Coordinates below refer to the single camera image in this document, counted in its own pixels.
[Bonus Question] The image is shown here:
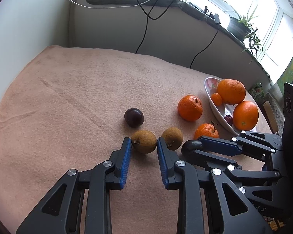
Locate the dark plum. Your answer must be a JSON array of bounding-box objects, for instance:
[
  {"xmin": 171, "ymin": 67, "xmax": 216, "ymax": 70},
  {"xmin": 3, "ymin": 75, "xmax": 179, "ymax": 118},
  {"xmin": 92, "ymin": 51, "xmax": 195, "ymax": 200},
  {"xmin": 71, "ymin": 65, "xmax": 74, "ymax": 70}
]
[
  {"xmin": 124, "ymin": 108, "xmax": 144, "ymax": 128},
  {"xmin": 181, "ymin": 139, "xmax": 203, "ymax": 157}
]

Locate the reddish plum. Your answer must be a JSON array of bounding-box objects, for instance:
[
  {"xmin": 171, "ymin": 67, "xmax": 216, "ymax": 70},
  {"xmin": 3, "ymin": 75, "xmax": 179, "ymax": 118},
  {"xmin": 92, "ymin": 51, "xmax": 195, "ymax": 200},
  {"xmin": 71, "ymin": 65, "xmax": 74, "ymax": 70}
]
[{"xmin": 224, "ymin": 115, "xmax": 233, "ymax": 126}]

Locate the small kumquat orange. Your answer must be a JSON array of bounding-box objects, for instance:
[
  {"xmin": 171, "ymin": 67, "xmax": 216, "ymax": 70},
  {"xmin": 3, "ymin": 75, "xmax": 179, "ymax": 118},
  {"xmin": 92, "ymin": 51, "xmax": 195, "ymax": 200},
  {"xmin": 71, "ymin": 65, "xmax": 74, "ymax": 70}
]
[{"xmin": 210, "ymin": 92, "xmax": 223, "ymax": 107}]

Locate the large orange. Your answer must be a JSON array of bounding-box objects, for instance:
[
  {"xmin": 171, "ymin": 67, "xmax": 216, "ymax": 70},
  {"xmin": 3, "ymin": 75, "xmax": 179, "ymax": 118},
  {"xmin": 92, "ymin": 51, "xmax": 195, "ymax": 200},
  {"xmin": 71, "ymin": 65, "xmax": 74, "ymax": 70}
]
[{"xmin": 217, "ymin": 79, "xmax": 246, "ymax": 105}]

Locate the brown kiwi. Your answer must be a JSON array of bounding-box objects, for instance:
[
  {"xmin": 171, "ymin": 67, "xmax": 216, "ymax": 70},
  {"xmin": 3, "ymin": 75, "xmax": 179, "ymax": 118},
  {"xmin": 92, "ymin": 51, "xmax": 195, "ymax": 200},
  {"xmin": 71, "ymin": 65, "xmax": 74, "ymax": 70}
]
[
  {"xmin": 161, "ymin": 127, "xmax": 184, "ymax": 151},
  {"xmin": 131, "ymin": 130, "xmax": 157, "ymax": 154}
]

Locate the tangerine with stem lower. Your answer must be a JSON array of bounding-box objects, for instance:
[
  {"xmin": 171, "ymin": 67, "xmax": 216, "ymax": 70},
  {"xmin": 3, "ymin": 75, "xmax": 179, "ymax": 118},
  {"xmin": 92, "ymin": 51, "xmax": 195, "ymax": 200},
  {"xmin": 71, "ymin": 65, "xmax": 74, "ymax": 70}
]
[{"xmin": 194, "ymin": 121, "xmax": 219, "ymax": 139}]

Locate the tangerine with stem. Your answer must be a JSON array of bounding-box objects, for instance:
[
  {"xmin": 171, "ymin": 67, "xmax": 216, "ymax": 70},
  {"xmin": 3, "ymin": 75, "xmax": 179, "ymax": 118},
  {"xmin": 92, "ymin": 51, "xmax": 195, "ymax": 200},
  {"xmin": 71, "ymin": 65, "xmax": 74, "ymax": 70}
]
[
  {"xmin": 177, "ymin": 95, "xmax": 203, "ymax": 122},
  {"xmin": 194, "ymin": 121, "xmax": 219, "ymax": 139}
]

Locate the tangerine with stem upper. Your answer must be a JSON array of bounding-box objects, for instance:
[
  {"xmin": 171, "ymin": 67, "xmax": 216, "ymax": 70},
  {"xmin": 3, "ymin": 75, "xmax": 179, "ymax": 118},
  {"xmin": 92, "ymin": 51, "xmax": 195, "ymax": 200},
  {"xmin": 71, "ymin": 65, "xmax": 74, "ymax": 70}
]
[{"xmin": 177, "ymin": 95, "xmax": 203, "ymax": 122}]

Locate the cardboard box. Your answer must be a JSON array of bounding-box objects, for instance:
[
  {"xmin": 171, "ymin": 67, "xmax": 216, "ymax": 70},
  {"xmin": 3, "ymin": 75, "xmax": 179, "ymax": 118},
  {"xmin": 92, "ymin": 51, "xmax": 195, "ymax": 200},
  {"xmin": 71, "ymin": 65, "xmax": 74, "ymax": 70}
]
[{"xmin": 262, "ymin": 101, "xmax": 278, "ymax": 133}]

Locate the green packet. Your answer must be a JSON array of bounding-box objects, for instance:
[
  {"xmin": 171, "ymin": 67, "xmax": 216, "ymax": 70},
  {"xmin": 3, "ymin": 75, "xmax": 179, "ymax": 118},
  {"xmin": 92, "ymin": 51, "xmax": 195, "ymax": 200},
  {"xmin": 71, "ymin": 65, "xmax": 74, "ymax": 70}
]
[{"xmin": 248, "ymin": 82, "xmax": 265, "ymax": 100}]

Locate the potted spider plant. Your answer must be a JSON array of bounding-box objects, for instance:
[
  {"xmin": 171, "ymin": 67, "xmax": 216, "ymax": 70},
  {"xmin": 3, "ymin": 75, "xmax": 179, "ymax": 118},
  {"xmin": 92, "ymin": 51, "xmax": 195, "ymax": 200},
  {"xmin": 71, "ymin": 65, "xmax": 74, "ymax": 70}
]
[{"xmin": 227, "ymin": 5, "xmax": 264, "ymax": 61}]

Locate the black adapter on sill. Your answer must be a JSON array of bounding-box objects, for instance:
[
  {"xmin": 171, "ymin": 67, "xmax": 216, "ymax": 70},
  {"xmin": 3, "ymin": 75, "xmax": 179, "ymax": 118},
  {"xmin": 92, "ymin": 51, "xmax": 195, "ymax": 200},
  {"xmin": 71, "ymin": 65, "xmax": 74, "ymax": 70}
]
[{"xmin": 203, "ymin": 6, "xmax": 221, "ymax": 25}]

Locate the black camera box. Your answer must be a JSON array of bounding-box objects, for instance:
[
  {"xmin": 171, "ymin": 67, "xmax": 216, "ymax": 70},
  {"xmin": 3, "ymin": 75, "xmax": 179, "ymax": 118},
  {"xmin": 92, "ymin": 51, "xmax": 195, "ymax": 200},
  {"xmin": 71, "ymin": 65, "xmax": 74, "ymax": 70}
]
[{"xmin": 282, "ymin": 82, "xmax": 293, "ymax": 171}]

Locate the black cable right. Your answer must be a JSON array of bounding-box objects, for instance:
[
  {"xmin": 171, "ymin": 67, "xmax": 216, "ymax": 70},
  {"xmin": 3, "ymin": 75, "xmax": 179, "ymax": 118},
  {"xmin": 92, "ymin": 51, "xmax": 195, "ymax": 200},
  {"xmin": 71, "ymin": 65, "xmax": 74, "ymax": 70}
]
[{"xmin": 189, "ymin": 27, "xmax": 220, "ymax": 69}]

